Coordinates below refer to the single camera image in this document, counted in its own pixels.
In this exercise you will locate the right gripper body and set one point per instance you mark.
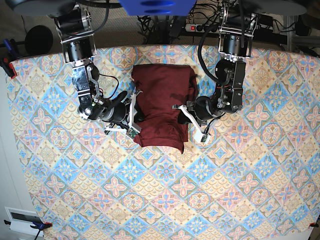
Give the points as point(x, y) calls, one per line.
point(119, 118)

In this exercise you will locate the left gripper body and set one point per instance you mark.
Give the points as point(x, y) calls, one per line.
point(201, 113)

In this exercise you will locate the dark red t-shirt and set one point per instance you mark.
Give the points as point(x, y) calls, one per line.
point(162, 86)

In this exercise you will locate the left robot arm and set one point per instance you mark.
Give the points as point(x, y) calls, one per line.
point(236, 28)

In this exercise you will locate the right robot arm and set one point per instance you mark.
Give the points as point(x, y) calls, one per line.
point(78, 47)

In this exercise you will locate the white power strip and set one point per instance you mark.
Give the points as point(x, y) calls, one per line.
point(192, 29)

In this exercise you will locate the patterned tile tablecloth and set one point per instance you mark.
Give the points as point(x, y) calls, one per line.
point(257, 177)

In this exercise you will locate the black round stool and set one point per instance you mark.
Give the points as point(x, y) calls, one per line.
point(38, 40)

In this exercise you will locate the black orange clamp left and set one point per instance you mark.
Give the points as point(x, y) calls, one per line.
point(8, 67)

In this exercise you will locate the blue clamp lower left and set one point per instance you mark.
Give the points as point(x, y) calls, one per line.
point(37, 225)

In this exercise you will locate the orange clamp lower right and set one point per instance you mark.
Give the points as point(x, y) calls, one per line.
point(314, 225)

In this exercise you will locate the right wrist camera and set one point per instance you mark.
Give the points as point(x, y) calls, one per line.
point(132, 132)

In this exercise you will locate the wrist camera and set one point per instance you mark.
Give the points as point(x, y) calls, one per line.
point(202, 137)
point(132, 132)

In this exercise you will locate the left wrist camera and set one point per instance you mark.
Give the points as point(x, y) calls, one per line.
point(202, 137)

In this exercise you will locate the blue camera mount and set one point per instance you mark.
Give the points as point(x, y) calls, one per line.
point(157, 7)

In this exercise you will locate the white wall vent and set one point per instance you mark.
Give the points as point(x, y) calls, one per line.
point(21, 220)

